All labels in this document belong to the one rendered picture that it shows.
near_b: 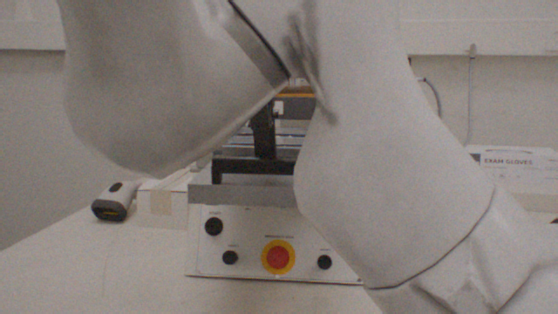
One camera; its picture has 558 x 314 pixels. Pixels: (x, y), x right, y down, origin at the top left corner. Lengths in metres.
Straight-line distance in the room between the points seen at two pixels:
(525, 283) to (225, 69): 0.21
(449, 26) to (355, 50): 1.32
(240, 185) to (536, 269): 0.49
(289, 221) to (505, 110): 0.92
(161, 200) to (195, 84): 0.91
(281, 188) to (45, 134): 1.53
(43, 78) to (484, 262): 1.94
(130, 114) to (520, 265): 0.24
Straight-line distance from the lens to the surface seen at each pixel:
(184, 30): 0.29
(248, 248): 0.97
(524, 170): 1.51
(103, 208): 1.28
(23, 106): 2.22
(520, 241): 0.34
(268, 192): 0.75
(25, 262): 1.15
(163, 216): 1.22
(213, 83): 0.31
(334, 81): 0.32
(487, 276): 0.33
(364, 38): 0.32
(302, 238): 0.96
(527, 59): 1.70
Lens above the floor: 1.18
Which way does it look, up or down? 13 degrees down
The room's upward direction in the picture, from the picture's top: straight up
